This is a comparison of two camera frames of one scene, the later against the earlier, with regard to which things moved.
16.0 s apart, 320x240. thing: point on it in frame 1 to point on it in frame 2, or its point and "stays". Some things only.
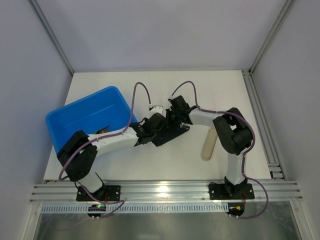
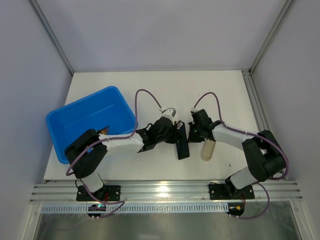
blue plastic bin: (103, 108) stays
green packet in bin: (105, 129) stays
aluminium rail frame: (164, 192) stays
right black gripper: (172, 114) to (196, 135)
